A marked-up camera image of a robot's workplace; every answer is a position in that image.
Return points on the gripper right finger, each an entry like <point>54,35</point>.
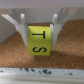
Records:
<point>56,24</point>

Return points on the yellow block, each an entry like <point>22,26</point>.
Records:
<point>38,39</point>

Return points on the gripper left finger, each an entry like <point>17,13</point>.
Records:
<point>20,25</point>

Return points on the white cabinet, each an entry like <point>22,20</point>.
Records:
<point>10,23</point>

